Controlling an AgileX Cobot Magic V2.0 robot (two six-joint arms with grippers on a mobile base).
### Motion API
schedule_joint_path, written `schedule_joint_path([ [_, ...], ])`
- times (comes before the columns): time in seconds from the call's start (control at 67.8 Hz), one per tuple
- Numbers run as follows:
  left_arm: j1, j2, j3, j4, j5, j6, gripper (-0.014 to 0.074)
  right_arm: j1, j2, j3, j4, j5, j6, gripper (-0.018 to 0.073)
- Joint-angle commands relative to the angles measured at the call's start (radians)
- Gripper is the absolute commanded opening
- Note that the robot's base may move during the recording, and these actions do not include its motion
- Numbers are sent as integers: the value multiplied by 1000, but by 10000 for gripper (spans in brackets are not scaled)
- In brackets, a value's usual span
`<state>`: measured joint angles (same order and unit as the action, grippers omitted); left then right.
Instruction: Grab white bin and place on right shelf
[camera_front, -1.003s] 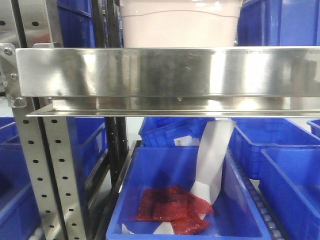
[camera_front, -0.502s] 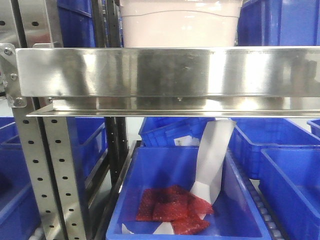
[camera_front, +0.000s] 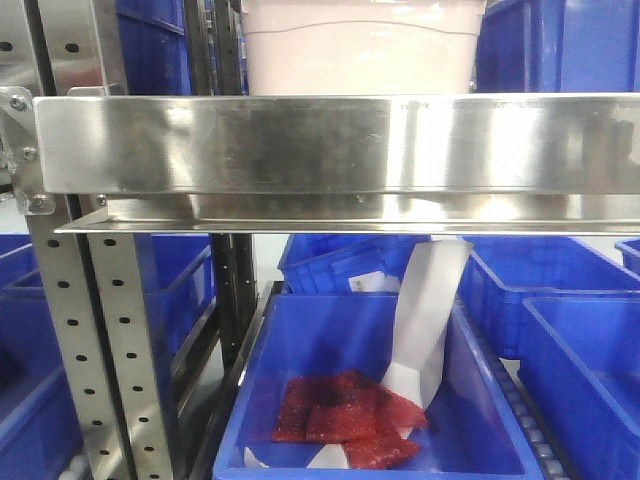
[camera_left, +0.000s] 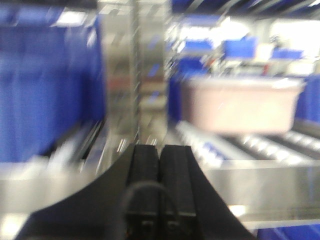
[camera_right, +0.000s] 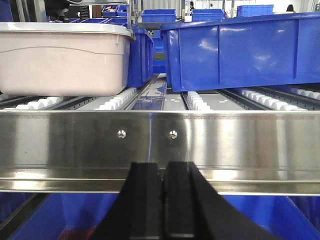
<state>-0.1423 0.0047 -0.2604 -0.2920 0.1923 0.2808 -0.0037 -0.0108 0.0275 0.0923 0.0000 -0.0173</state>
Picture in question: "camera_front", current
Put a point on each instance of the blue bin far right edge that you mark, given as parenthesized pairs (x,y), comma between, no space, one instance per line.
(630,252)

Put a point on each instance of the white paper strip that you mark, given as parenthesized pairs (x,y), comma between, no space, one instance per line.
(423,306)

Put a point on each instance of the blue bin front right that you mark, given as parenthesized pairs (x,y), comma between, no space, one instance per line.
(580,363)

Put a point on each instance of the black rear shelf post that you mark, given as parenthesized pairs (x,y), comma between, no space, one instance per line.
(212,32)

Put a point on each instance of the blue bin rear centre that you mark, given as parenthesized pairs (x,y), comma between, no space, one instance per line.
(347,263)

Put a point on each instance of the stainless steel shelf rail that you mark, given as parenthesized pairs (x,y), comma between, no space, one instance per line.
(442,164)

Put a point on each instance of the blue bin rear right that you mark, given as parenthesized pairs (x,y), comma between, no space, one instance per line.
(502,271)

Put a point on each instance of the blue bin upper right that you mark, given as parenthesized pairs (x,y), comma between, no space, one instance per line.
(559,46)

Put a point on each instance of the red mesh pad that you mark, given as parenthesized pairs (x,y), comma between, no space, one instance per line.
(365,419)

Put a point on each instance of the perforated steel shelf post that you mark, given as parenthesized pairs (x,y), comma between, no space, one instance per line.
(62,70)

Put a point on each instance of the blue bin front centre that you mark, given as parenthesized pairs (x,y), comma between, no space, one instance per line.
(472,432)

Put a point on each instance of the blue bin upper left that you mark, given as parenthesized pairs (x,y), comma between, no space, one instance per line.
(154,47)

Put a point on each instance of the blue bin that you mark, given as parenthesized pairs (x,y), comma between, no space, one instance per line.
(580,363)
(184,289)
(502,271)
(154,47)
(347,263)
(559,46)
(39,429)
(472,432)

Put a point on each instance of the blue bin left rear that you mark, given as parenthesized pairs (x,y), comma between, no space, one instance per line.
(184,289)

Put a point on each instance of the blue bin left front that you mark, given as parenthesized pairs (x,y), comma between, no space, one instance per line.
(39,429)

